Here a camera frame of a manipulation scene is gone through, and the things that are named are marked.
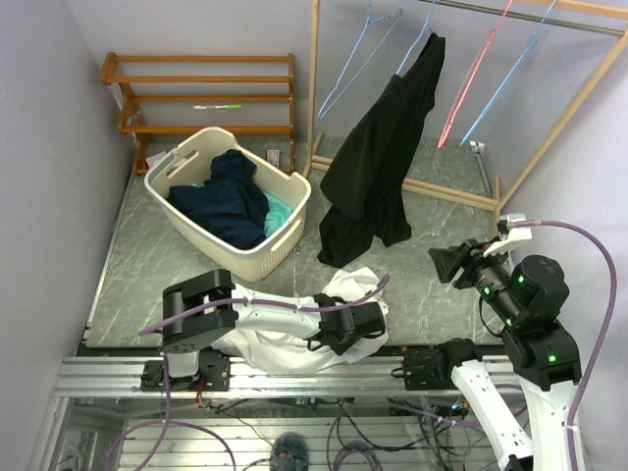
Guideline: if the black t shirt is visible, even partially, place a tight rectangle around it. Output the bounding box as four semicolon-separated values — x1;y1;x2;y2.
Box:
318;33;445;268

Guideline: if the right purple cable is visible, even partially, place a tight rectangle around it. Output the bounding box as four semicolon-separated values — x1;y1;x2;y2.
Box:
509;219;618;471

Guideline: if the green white pen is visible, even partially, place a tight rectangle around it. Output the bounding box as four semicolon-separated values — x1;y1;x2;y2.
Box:
192;104;242;110

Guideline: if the aluminium mounting rail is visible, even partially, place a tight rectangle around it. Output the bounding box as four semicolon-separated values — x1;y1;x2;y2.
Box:
53;344;521;399

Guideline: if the small red white box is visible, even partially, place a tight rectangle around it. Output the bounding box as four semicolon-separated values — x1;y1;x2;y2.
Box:
265;149;281;167

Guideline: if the blue hanger holding black shirt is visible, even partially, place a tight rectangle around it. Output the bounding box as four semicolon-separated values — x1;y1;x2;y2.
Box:
395;0;437;76

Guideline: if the navy blue garment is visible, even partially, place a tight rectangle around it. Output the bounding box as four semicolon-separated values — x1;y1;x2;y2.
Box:
167;149;269;250

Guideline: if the light wooden clothes rack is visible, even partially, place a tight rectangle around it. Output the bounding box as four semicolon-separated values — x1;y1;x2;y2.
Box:
303;1;627;229

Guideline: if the white t shirt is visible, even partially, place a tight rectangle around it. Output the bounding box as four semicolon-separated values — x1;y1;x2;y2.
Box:
215;267;392;377

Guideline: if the teal garment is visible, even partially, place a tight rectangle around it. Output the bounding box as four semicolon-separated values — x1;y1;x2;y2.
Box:
171;180;292;250

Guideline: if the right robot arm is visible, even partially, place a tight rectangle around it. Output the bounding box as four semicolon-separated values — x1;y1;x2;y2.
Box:
394;239;583;470

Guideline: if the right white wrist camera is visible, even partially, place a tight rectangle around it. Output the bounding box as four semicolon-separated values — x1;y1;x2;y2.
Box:
483;213;532;258

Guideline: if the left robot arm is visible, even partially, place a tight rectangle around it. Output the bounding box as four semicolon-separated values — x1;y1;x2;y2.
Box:
140;269;390;392

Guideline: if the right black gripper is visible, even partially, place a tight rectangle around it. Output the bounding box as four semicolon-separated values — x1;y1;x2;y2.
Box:
429;234;524;325

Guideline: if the blue hanger right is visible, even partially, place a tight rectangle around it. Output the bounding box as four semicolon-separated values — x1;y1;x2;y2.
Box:
459;0;557;146

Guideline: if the blue hanger far left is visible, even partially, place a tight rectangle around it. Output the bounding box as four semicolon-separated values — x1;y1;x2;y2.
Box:
316;1;403;121

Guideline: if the pink wire hanger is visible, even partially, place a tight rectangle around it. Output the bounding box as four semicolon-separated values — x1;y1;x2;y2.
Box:
438;0;514;149

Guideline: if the white paper scrap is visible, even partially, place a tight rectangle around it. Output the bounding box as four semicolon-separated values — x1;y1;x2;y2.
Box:
145;151;167;170

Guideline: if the brown wooden shoe rack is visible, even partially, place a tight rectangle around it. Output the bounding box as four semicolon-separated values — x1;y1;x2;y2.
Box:
100;52;296;176

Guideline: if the white laundry basket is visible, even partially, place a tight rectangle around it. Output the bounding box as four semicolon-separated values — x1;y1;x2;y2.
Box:
144;127;311;282

